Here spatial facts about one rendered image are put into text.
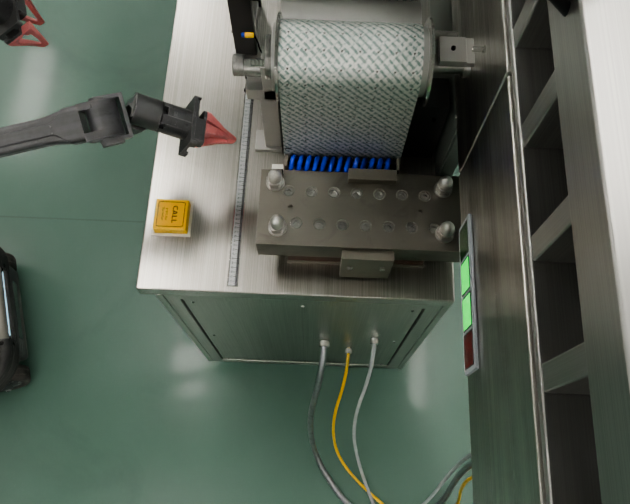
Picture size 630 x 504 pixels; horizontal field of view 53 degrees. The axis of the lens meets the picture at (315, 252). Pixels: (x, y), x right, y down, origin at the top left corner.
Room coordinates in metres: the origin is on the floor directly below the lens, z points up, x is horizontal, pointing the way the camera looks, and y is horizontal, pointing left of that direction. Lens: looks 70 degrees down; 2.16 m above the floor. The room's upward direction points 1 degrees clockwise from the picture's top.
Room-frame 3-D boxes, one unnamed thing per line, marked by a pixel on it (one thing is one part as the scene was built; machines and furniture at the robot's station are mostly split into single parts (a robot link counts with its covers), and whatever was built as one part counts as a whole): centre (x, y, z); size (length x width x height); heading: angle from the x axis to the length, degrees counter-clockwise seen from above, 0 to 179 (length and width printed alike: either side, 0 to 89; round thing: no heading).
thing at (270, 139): (0.73, 0.11, 1.05); 0.06 x 0.05 x 0.31; 89
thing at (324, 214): (0.51, -0.09, 1.00); 0.40 x 0.16 x 0.06; 89
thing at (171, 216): (0.53, 0.31, 0.91); 0.07 x 0.07 x 0.02; 89
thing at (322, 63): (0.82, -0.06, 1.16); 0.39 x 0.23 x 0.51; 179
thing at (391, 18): (0.81, -0.06, 1.18); 0.26 x 0.12 x 0.12; 89
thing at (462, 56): (0.68, -0.23, 1.28); 0.06 x 0.05 x 0.02; 89
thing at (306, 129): (0.63, -0.05, 1.11); 0.23 x 0.01 x 0.18; 89
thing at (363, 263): (0.41, -0.10, 0.97); 0.10 x 0.03 x 0.11; 89
